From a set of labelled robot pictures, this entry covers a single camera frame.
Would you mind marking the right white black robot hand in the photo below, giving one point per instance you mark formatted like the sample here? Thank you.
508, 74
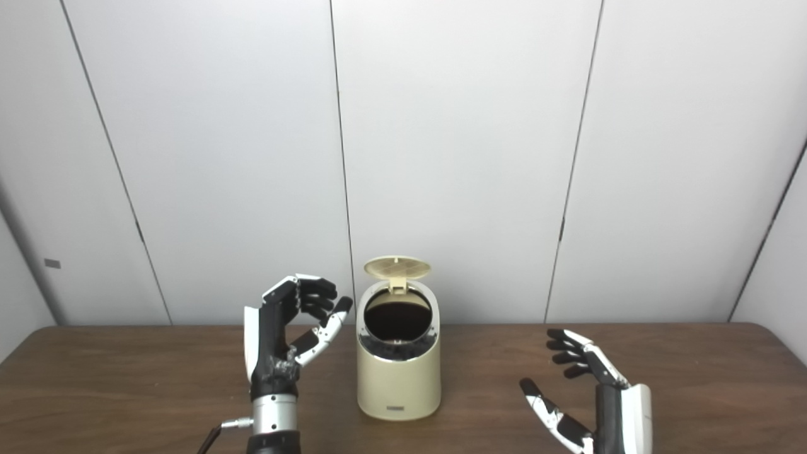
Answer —
621, 419

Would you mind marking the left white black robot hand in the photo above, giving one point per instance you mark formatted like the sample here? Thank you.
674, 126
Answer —
271, 347

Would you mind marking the cream-colored lidded bin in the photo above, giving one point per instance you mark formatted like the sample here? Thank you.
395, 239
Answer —
397, 384

